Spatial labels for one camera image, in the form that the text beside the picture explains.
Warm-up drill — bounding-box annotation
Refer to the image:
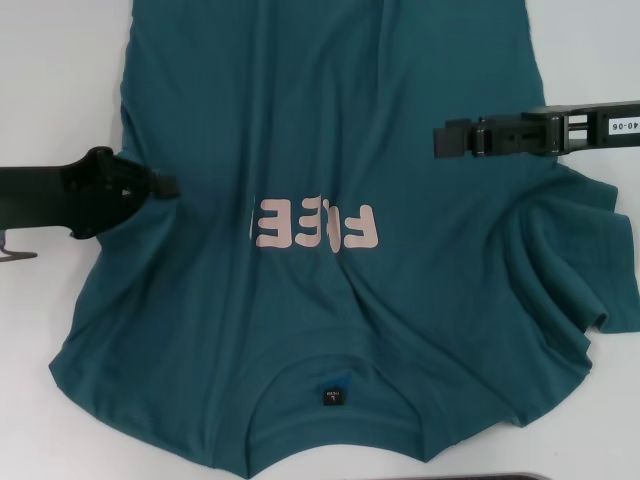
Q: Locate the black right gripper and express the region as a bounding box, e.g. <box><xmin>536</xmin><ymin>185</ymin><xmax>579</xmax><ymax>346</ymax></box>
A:
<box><xmin>433</xmin><ymin>99</ymin><xmax>640</xmax><ymax>159</ymax></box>

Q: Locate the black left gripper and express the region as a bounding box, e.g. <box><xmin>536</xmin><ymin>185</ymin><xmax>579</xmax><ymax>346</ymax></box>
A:
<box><xmin>0</xmin><ymin>147</ymin><xmax>180</xmax><ymax>241</ymax></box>

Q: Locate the teal t-shirt with pink lettering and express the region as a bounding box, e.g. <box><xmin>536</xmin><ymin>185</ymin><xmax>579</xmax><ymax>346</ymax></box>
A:
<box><xmin>48</xmin><ymin>0</ymin><xmax>640</xmax><ymax>480</ymax></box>

